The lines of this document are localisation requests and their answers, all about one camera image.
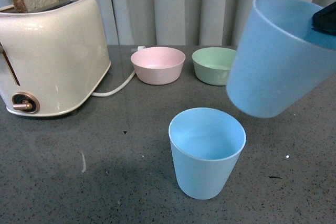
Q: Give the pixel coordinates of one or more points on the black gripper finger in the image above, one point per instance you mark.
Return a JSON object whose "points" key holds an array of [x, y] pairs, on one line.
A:
{"points": [[324, 21]]}

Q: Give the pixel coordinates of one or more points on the light blue cup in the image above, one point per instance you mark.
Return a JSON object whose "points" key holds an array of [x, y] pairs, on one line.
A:
{"points": [[280, 57], [205, 144]]}

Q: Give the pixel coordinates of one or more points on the green bowl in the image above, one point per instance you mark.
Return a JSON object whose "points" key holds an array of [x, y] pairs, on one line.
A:
{"points": [[212, 65]]}

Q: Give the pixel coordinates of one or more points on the pink bowl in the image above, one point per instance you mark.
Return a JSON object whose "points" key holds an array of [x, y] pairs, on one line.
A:
{"points": [[158, 65]]}

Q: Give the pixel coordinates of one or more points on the cream toaster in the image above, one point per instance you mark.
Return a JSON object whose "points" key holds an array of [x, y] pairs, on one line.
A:
{"points": [[53, 60]]}

